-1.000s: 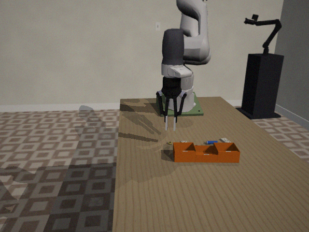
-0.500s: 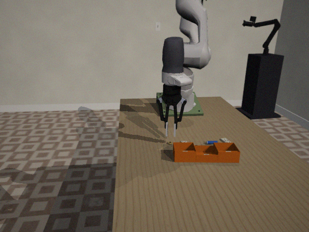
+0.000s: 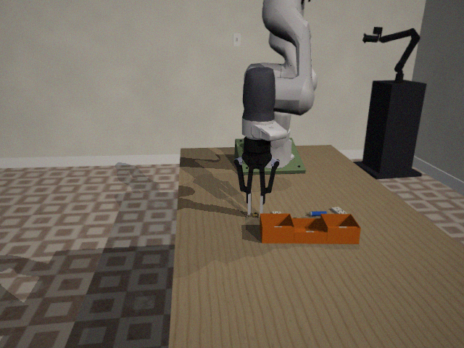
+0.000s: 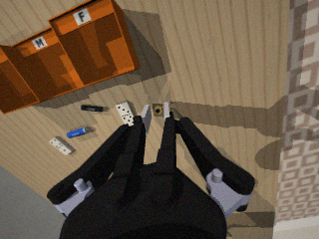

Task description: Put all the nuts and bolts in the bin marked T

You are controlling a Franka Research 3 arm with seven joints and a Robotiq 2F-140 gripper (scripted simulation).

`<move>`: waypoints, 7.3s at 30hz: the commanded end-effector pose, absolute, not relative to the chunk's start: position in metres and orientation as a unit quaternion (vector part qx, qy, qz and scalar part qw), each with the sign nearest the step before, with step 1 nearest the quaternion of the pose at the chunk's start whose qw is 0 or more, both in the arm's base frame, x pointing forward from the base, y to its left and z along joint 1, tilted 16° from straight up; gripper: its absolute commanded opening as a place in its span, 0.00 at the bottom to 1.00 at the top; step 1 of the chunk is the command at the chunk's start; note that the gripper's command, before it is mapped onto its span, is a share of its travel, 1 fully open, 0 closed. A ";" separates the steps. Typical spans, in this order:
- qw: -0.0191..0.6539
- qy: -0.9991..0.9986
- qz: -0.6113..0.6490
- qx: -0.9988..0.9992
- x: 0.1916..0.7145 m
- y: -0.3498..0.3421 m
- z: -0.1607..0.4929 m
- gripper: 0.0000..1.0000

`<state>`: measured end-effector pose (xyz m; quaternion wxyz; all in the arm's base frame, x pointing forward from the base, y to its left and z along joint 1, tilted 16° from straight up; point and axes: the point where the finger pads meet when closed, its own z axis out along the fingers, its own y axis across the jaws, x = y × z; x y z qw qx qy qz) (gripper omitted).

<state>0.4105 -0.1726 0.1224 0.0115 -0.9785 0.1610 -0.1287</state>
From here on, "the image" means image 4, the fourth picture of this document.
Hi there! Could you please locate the orange three-compartment bin rack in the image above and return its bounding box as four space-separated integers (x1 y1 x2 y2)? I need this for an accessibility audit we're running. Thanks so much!
0 0 140 115

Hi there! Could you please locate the white domino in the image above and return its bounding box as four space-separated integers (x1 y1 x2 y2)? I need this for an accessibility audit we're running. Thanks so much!
116 102 134 126
49 136 73 155

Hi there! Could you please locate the blue battery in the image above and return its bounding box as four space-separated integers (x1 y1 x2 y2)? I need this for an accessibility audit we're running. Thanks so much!
67 126 90 138

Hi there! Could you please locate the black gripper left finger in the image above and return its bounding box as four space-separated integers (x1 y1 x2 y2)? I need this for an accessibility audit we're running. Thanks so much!
47 105 152 218

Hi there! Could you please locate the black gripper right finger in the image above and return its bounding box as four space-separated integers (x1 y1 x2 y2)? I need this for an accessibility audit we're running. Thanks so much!
150 102 255 219

